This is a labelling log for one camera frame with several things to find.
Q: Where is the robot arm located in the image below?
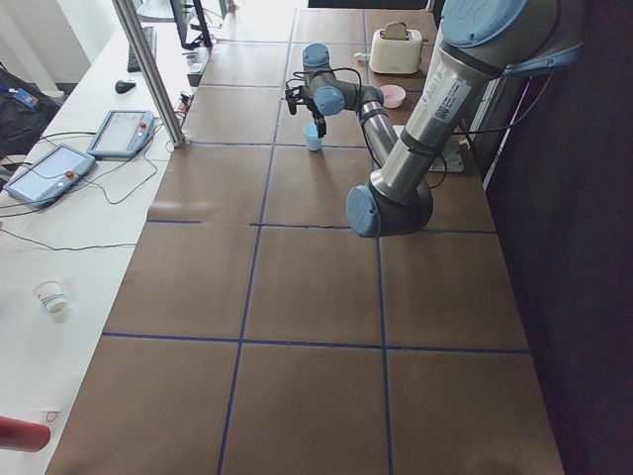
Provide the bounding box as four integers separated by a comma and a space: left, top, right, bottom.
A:
285, 0, 585, 238

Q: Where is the black computer mouse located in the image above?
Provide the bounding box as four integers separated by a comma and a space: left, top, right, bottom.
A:
115, 80, 136, 94

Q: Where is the toast slice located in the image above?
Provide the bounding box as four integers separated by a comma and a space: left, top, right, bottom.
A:
383, 22, 407, 41

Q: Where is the near teach pendant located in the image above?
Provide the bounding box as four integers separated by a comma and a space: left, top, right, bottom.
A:
3, 144, 96, 208

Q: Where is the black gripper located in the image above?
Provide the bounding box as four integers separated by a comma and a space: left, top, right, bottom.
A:
284, 84, 326, 139

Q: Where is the black monitor stand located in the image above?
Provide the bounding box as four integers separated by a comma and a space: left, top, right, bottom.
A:
170, 0, 213, 50

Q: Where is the paper cup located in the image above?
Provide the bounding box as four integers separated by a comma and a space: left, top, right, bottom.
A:
34, 280, 68, 314

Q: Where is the light blue cup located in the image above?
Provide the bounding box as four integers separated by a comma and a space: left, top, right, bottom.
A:
303, 123, 321, 151

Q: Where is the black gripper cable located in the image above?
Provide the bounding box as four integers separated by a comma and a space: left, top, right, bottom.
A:
291, 67, 387, 164

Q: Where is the aluminium frame post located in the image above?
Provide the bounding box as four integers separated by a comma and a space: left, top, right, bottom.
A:
112, 0, 185, 149

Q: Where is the white pedestal column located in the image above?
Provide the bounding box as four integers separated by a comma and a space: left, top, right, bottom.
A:
393, 123, 469, 172

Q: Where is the cream toaster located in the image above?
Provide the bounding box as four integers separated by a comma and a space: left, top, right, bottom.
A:
369, 29, 423, 75

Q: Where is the far teach pendant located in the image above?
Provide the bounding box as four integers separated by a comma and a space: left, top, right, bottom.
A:
87, 110, 154, 161

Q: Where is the red cylinder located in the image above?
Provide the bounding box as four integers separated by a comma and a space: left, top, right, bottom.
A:
0, 416, 51, 452

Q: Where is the black keyboard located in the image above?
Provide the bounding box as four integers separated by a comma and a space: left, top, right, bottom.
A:
127, 25, 159, 74

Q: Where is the seated person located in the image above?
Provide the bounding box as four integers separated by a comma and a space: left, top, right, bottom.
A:
1, 64, 61, 158

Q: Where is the teach pendant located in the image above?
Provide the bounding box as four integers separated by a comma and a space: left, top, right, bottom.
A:
87, 110, 154, 161
3, 144, 96, 208

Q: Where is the pink bowl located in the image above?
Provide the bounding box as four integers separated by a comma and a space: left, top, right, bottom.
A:
380, 84, 407, 109

